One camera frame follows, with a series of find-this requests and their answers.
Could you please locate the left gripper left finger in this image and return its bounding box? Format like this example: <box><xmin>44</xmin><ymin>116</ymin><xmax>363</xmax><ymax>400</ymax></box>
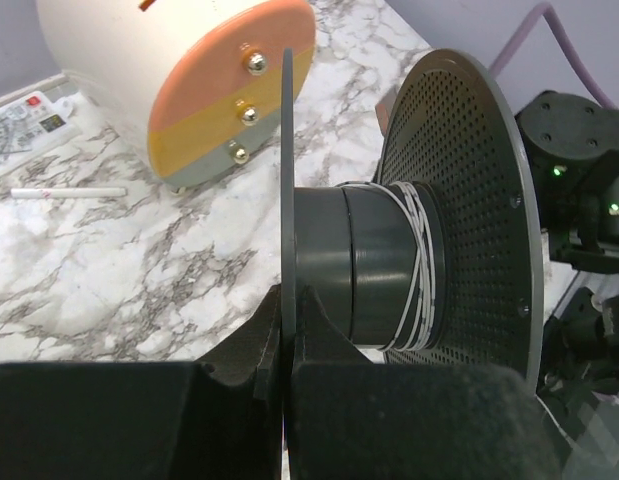
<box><xmin>198</xmin><ymin>285</ymin><xmax>281</xmax><ymax>400</ymax></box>

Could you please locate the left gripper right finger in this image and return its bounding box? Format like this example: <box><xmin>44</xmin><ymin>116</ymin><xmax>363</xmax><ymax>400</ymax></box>
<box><xmin>294</xmin><ymin>286</ymin><xmax>372</xmax><ymax>365</ymax></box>

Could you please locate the white cable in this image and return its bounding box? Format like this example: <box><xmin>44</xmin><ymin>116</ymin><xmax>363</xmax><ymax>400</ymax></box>
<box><xmin>346</xmin><ymin>182</ymin><xmax>438</xmax><ymax>351</ymax></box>

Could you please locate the black cable spool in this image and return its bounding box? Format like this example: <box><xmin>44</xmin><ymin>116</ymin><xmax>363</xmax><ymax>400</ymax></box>
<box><xmin>280</xmin><ymin>49</ymin><xmax>543</xmax><ymax>388</ymax></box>

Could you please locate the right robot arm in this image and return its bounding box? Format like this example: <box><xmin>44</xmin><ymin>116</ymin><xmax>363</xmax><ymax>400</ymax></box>
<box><xmin>515</xmin><ymin>91</ymin><xmax>619</xmax><ymax>403</ymax></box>

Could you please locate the white plastic stick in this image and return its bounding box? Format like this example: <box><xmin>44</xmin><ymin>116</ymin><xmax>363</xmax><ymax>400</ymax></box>
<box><xmin>10</xmin><ymin>187</ymin><xmax>127</xmax><ymax>199</ymax></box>

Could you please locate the small white cardboard box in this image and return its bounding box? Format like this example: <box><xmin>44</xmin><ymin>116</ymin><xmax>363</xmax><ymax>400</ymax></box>
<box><xmin>375</xmin><ymin>86</ymin><xmax>398</xmax><ymax>136</ymax></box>

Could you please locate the cream cylindrical drawer cabinet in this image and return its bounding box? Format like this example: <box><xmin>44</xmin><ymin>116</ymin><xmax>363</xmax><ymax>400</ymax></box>
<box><xmin>37</xmin><ymin>0</ymin><xmax>317</xmax><ymax>191</ymax></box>

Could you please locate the white flat packet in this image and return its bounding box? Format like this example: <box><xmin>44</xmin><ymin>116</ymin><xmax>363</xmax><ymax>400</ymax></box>
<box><xmin>0</xmin><ymin>90</ymin><xmax>80</xmax><ymax>171</ymax></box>

